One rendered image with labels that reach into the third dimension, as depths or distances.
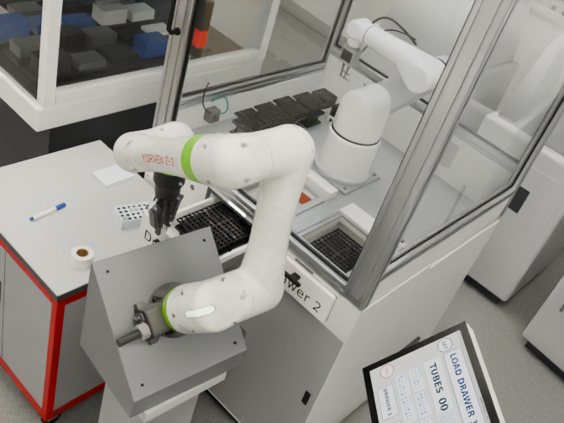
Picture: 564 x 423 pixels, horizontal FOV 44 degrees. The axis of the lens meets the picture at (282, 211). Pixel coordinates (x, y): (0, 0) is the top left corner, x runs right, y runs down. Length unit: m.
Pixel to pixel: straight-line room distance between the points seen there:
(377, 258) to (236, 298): 0.48
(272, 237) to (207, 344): 0.42
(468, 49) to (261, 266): 0.71
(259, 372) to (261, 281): 0.87
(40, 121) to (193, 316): 1.26
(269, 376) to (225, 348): 0.58
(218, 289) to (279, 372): 0.86
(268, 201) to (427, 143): 0.44
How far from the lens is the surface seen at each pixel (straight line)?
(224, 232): 2.32
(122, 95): 2.89
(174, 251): 1.93
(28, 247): 2.32
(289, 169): 1.57
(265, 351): 2.51
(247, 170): 1.48
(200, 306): 1.68
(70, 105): 2.76
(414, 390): 1.83
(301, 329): 2.32
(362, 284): 2.07
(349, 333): 2.19
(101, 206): 2.50
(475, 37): 1.68
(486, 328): 3.84
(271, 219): 1.66
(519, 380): 3.69
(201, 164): 1.51
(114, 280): 1.84
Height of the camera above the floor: 2.35
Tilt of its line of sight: 36 degrees down
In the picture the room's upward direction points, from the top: 19 degrees clockwise
